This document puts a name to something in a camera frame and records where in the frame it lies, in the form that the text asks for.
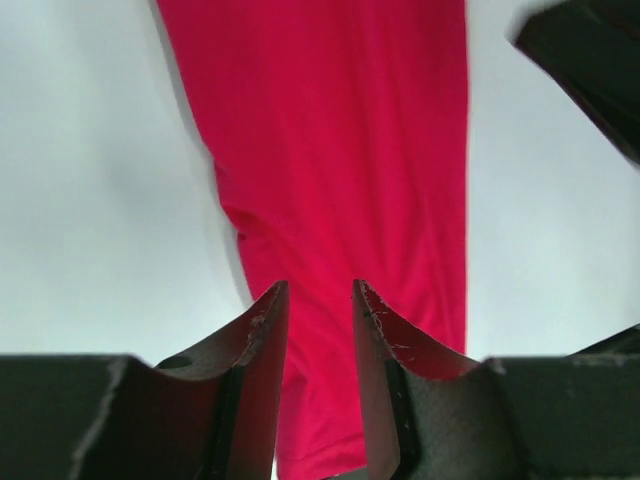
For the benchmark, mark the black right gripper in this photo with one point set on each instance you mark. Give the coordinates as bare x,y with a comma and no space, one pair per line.
591,50

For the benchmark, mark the crimson t shirt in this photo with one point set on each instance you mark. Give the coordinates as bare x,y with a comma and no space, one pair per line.
338,132

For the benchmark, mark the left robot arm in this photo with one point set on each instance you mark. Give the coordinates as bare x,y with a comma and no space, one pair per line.
211,411

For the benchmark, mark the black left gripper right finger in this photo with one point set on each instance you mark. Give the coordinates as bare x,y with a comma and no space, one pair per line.
431,413

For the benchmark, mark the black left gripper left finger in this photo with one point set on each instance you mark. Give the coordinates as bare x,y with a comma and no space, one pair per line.
208,412

